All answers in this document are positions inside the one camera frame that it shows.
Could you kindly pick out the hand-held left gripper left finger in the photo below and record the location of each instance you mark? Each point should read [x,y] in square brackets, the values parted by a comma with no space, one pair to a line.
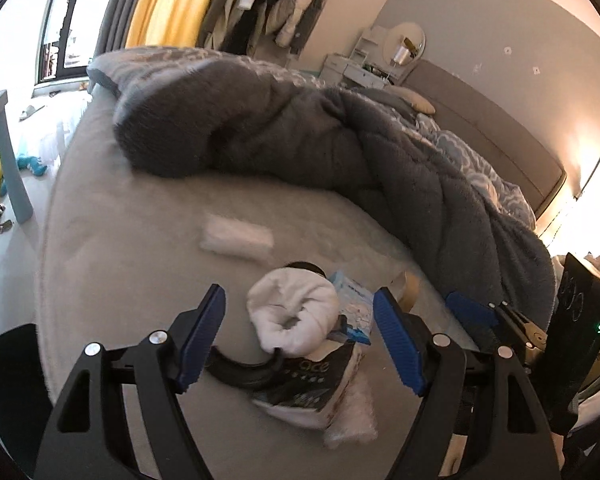
[202,340]

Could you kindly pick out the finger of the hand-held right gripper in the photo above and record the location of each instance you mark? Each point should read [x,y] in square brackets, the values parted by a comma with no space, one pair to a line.
[467,307]

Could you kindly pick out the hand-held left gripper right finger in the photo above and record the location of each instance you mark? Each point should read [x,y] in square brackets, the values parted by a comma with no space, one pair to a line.
[397,345]

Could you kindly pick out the blue tissue packet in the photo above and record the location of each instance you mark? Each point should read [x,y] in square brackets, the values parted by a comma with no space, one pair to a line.
[355,310]

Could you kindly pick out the brown tape roll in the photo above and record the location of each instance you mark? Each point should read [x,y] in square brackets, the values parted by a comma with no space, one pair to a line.
[409,287]

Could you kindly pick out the white cloth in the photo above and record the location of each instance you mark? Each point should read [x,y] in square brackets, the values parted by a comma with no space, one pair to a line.
[292,310]

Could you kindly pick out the white tissue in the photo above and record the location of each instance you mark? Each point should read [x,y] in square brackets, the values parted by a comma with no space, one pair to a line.
[237,237]

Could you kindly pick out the black curved band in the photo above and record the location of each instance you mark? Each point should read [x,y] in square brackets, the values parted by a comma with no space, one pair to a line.
[245,370]

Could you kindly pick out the clear plastic wrapper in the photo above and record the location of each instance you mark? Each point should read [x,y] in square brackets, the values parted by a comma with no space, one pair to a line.
[352,420]

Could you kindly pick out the bed mattress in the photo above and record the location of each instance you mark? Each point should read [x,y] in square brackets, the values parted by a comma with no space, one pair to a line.
[130,270]

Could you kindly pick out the black printed packet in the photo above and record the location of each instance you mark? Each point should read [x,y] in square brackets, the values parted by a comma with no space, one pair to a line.
[305,390]

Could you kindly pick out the grey headboard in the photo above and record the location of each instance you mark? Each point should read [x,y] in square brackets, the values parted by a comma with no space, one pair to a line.
[480,115]

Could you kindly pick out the beige pillow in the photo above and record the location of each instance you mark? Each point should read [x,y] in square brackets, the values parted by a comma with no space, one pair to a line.
[420,100]

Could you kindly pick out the grey fluffy blanket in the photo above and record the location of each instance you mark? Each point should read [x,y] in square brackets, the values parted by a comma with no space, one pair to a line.
[280,125]

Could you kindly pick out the teal toy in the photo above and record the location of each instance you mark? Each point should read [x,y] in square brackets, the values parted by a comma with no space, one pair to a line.
[32,165]

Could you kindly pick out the white dressing table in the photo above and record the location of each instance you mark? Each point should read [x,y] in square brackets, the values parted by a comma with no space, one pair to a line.
[350,67]

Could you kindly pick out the light blue table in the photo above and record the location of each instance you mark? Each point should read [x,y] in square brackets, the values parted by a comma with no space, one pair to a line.
[2,145]

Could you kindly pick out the yellow curtain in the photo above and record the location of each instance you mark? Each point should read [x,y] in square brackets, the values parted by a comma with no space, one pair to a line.
[175,0]

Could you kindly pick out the grey curtain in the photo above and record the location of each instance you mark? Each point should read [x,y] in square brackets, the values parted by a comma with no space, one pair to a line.
[120,5]

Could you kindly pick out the hanging clothes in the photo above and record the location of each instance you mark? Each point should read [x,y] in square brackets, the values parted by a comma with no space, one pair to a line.
[270,0]

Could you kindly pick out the window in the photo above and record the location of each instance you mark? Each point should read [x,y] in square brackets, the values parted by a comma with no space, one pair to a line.
[65,15]

